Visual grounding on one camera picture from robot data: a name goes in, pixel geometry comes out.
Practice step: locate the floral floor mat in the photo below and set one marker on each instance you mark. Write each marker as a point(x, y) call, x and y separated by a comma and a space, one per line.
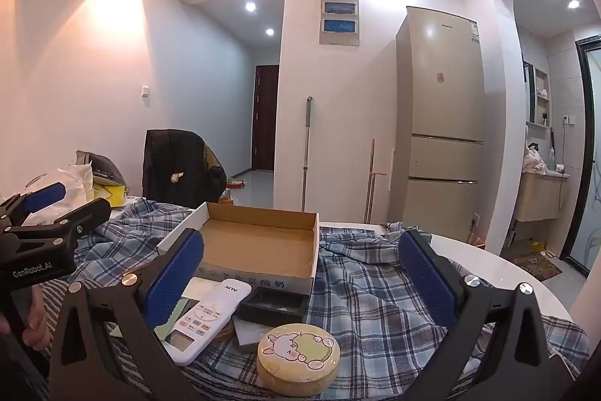
point(540, 264)

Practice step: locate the wooden chair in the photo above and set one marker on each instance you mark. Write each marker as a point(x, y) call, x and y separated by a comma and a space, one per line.
point(210, 156)

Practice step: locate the black square glass tray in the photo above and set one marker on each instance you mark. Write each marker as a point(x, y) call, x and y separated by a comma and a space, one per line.
point(249, 311)

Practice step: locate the orange box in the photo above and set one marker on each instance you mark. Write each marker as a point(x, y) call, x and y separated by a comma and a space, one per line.
point(227, 197)

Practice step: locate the blue-grey box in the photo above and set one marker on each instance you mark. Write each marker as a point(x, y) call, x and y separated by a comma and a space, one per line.
point(246, 335)

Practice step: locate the green card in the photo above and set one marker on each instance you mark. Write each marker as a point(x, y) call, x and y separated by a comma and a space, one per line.
point(184, 304)

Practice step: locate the beige bathroom vanity cabinet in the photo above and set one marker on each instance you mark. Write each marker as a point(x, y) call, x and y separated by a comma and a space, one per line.
point(535, 194)

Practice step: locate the beige refrigerator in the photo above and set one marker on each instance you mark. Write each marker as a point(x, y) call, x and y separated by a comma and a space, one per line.
point(441, 124)

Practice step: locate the red packet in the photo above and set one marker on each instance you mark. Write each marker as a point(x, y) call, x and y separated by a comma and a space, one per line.
point(234, 183)

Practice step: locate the black jacket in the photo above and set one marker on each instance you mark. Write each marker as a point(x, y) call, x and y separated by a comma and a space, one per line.
point(178, 166)

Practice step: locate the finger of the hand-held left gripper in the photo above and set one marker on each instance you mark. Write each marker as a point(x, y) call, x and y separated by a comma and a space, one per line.
point(82, 215)
point(44, 196)

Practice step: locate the white wall socket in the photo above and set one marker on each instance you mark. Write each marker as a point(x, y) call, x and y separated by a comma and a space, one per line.
point(568, 119)

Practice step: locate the wall niche shelf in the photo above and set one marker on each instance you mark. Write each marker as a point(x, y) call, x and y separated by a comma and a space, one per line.
point(542, 95)

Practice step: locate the grey bag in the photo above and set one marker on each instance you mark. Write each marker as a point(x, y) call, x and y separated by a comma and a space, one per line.
point(105, 166)

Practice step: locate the white remote control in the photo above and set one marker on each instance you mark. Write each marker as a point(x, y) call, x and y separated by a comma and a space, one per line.
point(206, 316)

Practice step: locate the pink plastic bag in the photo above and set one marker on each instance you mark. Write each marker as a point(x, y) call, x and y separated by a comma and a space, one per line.
point(535, 161)

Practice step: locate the black framed glass door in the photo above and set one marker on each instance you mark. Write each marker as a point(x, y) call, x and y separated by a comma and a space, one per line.
point(594, 147)

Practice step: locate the pink broom and dustpan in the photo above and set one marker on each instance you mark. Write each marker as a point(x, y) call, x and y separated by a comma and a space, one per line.
point(371, 175)

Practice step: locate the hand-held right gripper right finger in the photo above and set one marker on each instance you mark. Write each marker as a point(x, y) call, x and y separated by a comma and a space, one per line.
point(427, 274)

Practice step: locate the person's left hand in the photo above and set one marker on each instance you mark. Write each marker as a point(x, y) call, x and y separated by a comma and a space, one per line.
point(36, 330)

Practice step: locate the white plastic bag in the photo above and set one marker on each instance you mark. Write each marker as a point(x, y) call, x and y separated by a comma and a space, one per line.
point(75, 182)

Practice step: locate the dark red door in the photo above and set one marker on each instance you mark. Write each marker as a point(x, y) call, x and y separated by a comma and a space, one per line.
point(265, 119)

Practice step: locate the round yellow cartoon tin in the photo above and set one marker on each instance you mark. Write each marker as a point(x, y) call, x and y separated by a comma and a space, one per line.
point(296, 354)

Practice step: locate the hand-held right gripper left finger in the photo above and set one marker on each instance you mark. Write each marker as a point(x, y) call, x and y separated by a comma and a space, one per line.
point(173, 283)

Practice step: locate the wall electrical panel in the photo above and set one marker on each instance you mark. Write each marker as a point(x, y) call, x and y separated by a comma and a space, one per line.
point(339, 20)

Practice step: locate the blue plaid shirt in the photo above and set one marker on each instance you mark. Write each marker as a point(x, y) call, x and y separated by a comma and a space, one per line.
point(366, 288)

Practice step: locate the shallow cardboard box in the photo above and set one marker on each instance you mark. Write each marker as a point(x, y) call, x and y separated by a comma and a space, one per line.
point(258, 241)

